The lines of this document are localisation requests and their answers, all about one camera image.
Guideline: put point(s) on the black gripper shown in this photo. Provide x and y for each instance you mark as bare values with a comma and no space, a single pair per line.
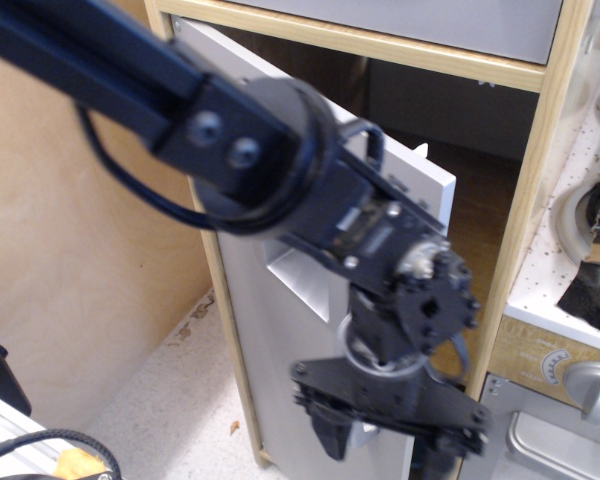
448,425

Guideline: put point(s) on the silver fridge door handle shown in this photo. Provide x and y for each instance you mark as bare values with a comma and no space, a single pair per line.
361,434

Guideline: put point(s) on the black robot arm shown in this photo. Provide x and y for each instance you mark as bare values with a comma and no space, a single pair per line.
268,159

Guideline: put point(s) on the grey oven door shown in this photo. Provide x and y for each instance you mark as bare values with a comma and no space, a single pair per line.
504,398

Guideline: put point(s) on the silver ice dispenser panel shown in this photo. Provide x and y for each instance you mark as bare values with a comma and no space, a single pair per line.
324,292

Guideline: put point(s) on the silver oven knob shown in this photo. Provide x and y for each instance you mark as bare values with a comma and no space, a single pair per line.
582,383

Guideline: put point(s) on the black torn tape piece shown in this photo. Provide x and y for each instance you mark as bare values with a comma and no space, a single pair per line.
592,270

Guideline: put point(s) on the white speckled stove top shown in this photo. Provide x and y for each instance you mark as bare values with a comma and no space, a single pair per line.
557,248

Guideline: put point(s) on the orange tape scrap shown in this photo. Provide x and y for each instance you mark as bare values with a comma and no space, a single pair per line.
76,463

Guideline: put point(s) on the black box at left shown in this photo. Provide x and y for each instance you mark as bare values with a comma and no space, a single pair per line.
11,391

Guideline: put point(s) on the grey freezer door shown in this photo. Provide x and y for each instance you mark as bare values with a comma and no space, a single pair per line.
515,29

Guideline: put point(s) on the wooden toy kitchen frame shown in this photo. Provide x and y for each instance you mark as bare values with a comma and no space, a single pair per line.
551,81

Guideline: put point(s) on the silver oven door handle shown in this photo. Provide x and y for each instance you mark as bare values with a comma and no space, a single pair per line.
552,450

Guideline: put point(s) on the aluminium rail base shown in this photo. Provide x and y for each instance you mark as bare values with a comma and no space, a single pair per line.
37,458

